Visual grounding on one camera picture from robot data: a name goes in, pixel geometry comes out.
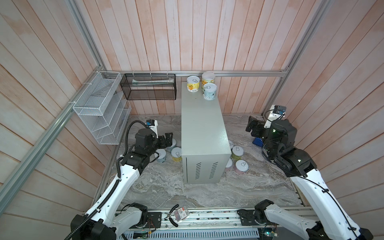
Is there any blue label can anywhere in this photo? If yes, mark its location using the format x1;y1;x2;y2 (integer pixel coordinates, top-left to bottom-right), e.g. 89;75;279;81
157;149;167;163

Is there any teal label can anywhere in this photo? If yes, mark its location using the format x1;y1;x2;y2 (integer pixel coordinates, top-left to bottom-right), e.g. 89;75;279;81
166;139;177;152
203;83;217;101

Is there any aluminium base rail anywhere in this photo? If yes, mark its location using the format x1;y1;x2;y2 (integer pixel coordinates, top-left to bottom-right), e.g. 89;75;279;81
80;206;325;240

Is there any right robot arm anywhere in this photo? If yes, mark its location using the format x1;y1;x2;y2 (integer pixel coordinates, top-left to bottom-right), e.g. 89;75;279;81
246;117;374;240

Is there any white wire mesh shelf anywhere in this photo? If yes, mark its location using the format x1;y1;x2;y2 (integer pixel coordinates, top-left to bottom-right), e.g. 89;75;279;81
73;71;132;145

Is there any blue plastic block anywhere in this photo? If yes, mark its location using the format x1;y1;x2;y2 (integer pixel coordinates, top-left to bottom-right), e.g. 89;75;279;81
253;138;264;148

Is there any green label can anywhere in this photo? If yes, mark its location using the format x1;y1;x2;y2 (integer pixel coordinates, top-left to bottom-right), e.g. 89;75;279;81
231;146;245;161

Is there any orange yellow label can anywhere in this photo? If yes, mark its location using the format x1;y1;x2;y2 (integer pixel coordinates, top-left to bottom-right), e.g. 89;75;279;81
202;72;216;87

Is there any grey metal cabinet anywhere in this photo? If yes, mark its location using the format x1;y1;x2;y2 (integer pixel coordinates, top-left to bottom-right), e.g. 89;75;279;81
181;82;232;184

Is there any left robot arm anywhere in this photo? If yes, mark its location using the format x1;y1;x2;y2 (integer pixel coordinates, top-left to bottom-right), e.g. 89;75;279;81
66;128;173;240

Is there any light pink label can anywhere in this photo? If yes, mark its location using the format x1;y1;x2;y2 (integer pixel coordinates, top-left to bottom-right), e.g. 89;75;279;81
225;159;233;172

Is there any black mesh wall basket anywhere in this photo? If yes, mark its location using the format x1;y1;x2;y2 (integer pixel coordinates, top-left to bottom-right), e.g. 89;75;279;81
120;73;177;101

